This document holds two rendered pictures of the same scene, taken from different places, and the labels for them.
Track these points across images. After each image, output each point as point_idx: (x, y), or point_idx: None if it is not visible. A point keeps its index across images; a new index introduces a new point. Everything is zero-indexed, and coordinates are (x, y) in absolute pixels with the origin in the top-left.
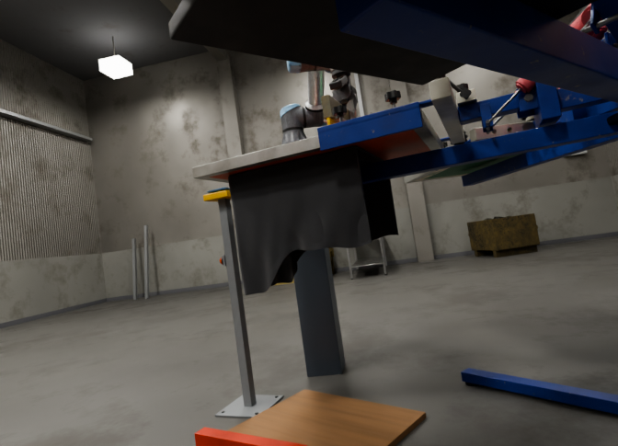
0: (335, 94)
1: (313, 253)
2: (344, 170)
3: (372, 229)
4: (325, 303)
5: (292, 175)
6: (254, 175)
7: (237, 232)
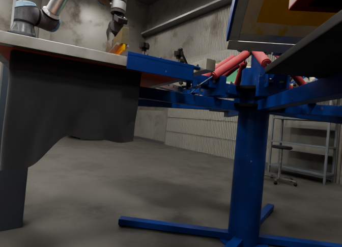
0: (112, 25)
1: None
2: (130, 87)
3: None
4: (21, 171)
5: (86, 75)
6: (46, 61)
7: (9, 107)
